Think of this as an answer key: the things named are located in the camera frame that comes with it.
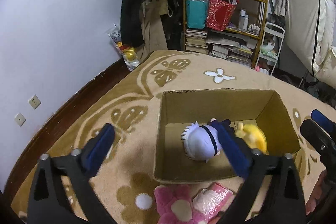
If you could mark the white metal cart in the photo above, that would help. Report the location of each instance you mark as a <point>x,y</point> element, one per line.
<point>270,48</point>

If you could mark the open cardboard box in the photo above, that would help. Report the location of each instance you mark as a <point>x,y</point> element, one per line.
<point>179,109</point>

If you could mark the upper wall socket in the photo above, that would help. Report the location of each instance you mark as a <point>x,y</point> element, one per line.
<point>34,102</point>

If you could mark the wooden bookshelf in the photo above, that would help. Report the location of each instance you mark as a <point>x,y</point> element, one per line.
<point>257,12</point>

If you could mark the beige hanging trousers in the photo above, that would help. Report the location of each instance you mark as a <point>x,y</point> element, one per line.
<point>152,28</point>

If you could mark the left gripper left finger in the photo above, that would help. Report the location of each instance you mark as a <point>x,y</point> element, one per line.
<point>48,202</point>

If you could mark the beige patterned carpet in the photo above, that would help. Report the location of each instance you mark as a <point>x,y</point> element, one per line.
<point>125,183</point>

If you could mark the pink wrapped plush packet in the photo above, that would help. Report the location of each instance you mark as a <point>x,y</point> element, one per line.
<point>209,201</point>

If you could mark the yellow plush toy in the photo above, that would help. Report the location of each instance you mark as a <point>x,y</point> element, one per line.
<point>252,135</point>

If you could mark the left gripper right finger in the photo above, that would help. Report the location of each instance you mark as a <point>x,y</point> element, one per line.
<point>284,201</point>

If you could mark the pink strawberry bear plush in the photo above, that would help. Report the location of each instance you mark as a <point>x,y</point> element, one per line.
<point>174,205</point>

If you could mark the teal gift bag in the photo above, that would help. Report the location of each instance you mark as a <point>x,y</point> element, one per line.
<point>196,12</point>

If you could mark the white-haired plush doll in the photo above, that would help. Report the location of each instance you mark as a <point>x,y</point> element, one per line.
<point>201,142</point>

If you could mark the wall socket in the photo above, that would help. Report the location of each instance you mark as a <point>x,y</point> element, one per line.
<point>34,102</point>
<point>20,119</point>

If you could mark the plastic bag with toys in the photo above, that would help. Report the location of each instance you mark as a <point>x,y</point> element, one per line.
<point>127,52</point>

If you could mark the red gift bag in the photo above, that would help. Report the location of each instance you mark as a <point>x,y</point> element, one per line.
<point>219,14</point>

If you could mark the cream duvet on rack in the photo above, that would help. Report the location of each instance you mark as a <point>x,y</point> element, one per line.
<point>310,35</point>

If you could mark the stack of books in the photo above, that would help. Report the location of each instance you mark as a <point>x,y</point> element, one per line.
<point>196,41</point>

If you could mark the person's right hand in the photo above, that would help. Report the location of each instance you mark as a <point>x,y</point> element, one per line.
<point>315,194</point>

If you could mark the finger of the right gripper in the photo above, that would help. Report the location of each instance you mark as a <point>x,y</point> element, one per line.
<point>317,137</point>
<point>322,121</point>

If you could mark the lower wall socket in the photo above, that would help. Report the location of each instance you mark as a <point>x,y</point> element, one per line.
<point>20,119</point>

